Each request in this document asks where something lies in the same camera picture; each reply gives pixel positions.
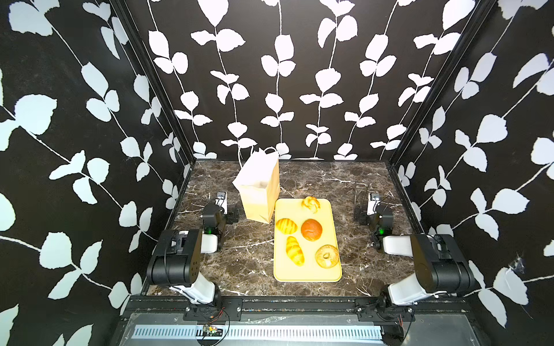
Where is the brown paper bag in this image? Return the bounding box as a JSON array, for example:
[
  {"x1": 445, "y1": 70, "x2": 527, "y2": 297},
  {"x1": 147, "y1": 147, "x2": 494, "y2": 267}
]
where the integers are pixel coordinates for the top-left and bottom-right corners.
[{"x1": 233, "y1": 147, "x2": 280, "y2": 223}]

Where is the round brown bun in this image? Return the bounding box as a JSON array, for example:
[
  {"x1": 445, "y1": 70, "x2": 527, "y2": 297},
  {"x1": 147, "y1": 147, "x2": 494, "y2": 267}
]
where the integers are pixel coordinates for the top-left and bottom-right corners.
[{"x1": 301, "y1": 219, "x2": 323, "y2": 242}]

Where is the striped yellow round bun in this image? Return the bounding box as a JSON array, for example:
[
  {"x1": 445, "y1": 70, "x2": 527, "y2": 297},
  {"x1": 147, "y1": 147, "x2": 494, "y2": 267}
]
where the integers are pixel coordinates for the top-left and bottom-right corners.
[{"x1": 276, "y1": 218, "x2": 298, "y2": 235}]

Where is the yellow croissant bread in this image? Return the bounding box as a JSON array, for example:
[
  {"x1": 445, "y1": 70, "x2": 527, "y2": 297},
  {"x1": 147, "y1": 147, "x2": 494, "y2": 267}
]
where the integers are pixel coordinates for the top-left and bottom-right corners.
[{"x1": 286, "y1": 236, "x2": 305, "y2": 267}]

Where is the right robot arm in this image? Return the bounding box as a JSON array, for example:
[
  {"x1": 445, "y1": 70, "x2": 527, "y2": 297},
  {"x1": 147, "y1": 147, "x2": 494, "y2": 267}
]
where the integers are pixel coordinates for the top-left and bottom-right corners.
[{"x1": 353, "y1": 203, "x2": 476, "y2": 308}]

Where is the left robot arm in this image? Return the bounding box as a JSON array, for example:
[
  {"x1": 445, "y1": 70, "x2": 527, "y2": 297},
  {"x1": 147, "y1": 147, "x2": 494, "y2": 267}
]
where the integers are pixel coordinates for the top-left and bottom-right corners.
[{"x1": 147, "y1": 202, "x2": 239, "y2": 308}]

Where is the yellow plastic tray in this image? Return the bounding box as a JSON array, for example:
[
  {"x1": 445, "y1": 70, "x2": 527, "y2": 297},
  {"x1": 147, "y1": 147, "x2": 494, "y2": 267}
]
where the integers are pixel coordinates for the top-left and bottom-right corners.
[{"x1": 274, "y1": 198, "x2": 342, "y2": 283}]

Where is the small green circuit board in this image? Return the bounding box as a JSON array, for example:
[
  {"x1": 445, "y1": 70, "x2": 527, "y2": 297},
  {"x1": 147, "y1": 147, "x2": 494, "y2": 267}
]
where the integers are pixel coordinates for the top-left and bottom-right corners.
[{"x1": 201, "y1": 326, "x2": 224, "y2": 338}]

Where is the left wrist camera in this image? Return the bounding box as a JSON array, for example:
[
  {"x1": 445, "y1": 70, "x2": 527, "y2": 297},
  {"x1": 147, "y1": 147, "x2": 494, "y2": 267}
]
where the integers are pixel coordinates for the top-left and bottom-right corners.
[{"x1": 215, "y1": 192, "x2": 227, "y2": 214}]

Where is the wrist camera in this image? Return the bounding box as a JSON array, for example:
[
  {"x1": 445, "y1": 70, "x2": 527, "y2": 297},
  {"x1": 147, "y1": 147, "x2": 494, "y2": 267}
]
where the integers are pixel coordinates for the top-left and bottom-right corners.
[
  {"x1": 366, "y1": 193, "x2": 382, "y2": 216},
  {"x1": 215, "y1": 192, "x2": 227, "y2": 214}
]

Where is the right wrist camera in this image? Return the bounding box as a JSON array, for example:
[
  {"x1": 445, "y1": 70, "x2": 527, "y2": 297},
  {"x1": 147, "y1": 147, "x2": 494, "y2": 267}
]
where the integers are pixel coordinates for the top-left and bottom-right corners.
[{"x1": 366, "y1": 193, "x2": 382, "y2": 216}]

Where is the black front rail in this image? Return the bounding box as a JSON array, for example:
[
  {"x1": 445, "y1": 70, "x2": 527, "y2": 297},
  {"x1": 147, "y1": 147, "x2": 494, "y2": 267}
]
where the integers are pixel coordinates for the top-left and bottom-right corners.
[{"x1": 122, "y1": 296, "x2": 470, "y2": 325}]

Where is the white slotted cable duct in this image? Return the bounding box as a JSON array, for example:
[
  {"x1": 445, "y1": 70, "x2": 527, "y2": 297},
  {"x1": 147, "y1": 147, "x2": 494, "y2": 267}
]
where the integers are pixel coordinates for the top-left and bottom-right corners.
[{"x1": 131, "y1": 324, "x2": 382, "y2": 343}]

